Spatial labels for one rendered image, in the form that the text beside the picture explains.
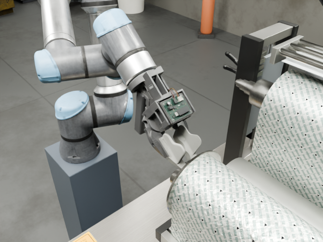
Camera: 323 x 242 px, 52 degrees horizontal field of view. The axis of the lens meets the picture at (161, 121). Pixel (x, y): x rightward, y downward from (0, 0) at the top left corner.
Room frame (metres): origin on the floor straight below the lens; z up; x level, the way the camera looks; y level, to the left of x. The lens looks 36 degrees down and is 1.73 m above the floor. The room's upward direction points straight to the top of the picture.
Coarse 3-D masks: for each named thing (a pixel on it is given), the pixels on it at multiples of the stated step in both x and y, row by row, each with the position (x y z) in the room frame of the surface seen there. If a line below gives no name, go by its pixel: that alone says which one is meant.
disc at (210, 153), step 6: (210, 150) 0.47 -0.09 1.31; (198, 156) 0.45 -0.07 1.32; (204, 156) 0.46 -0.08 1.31; (210, 156) 0.47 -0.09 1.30; (216, 156) 0.48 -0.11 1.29; (192, 162) 0.44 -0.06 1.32; (186, 168) 0.43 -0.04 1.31; (180, 174) 0.42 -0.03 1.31; (174, 180) 0.41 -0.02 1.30; (174, 186) 0.41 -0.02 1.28; (168, 192) 0.40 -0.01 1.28; (168, 198) 0.40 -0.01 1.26; (168, 204) 0.40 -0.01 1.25; (168, 210) 0.40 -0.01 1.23
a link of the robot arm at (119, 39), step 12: (108, 12) 0.66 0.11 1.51; (120, 12) 0.67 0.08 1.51; (96, 24) 0.66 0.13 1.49; (108, 24) 0.64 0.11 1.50; (120, 24) 0.64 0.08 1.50; (132, 24) 0.67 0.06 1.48; (108, 36) 0.63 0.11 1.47; (120, 36) 0.62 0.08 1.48; (132, 36) 0.63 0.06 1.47; (108, 48) 0.62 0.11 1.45; (120, 48) 0.61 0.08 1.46; (132, 48) 0.61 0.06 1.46; (144, 48) 0.62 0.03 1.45; (108, 60) 0.66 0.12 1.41; (120, 60) 0.60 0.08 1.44
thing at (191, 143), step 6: (180, 126) 0.54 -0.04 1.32; (174, 132) 0.55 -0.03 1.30; (180, 132) 0.54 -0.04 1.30; (186, 132) 0.53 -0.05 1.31; (174, 138) 0.53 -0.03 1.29; (180, 138) 0.53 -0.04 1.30; (186, 138) 0.53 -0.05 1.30; (192, 138) 0.51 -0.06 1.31; (198, 138) 0.50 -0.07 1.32; (180, 144) 0.53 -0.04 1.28; (186, 144) 0.52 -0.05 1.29; (192, 144) 0.51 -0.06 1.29; (198, 144) 0.50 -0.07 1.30; (186, 150) 0.51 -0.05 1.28; (192, 150) 0.51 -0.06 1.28; (186, 156) 0.51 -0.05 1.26; (192, 156) 0.51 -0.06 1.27
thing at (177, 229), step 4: (172, 220) 0.40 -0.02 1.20; (172, 224) 0.40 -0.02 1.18; (176, 224) 0.39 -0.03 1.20; (172, 228) 0.40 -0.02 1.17; (176, 228) 0.39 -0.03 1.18; (180, 228) 0.38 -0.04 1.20; (184, 228) 0.38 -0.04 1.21; (172, 232) 0.40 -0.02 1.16; (176, 232) 0.39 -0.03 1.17; (180, 232) 0.38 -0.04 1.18; (184, 232) 0.38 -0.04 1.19; (188, 232) 0.37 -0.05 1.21; (176, 236) 0.39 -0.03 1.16; (180, 236) 0.38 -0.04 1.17; (184, 236) 0.38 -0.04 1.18; (188, 236) 0.37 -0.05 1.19; (192, 236) 0.36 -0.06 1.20; (180, 240) 0.38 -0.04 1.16; (184, 240) 0.38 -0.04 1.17; (188, 240) 0.37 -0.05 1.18; (192, 240) 0.36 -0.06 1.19; (196, 240) 0.35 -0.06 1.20
